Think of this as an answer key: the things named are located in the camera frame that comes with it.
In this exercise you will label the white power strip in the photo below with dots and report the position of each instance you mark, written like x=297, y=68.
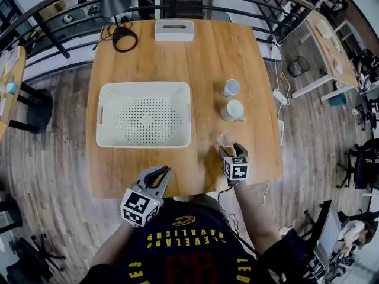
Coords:
x=280, y=97

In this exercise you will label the black desk lamp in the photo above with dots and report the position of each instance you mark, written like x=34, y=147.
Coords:
x=114, y=1

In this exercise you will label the white tissue box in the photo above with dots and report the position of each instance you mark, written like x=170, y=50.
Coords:
x=174, y=31

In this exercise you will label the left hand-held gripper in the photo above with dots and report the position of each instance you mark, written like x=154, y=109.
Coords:
x=142, y=207

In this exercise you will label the black office chair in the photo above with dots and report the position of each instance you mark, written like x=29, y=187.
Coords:
x=29, y=256
x=362, y=164

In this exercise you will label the white mug with handle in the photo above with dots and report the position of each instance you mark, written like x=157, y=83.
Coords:
x=234, y=109

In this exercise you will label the person's left forearm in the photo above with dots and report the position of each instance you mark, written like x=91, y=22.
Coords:
x=115, y=244

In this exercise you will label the white printed paper cup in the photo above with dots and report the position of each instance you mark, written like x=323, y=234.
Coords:
x=231, y=88

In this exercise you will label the teal bin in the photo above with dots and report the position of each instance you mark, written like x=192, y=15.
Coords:
x=338, y=100

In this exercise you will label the person's dark jersey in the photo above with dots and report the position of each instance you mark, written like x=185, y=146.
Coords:
x=183, y=247

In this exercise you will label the black framed glass door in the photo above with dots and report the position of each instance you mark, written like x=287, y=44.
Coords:
x=6, y=4

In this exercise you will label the small white perforated basket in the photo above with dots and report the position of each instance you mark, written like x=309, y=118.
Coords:
x=281, y=132

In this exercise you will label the light blue packet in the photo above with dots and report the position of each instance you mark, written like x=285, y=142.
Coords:
x=12, y=87

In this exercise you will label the black mesh wastebasket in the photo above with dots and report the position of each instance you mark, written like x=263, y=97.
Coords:
x=299, y=66

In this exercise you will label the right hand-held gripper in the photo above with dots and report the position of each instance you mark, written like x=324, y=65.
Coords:
x=236, y=169

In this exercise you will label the clear plastic container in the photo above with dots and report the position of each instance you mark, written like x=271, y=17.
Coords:
x=5, y=60

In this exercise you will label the black computer monitor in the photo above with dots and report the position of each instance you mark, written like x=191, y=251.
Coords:
x=328, y=238

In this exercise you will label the person's right forearm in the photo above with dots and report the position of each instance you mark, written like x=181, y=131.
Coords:
x=254, y=217

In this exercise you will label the pale pink notepad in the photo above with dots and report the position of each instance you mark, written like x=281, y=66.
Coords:
x=339, y=66

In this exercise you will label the wooden table with white legs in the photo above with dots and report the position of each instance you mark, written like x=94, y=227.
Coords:
x=345, y=80

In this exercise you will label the white perforated plastic basket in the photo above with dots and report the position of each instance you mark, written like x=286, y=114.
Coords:
x=142, y=117

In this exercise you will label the clear plastic cup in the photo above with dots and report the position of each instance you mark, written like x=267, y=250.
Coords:
x=226, y=140

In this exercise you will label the round wooden table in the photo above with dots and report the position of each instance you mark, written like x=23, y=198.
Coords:
x=40, y=111

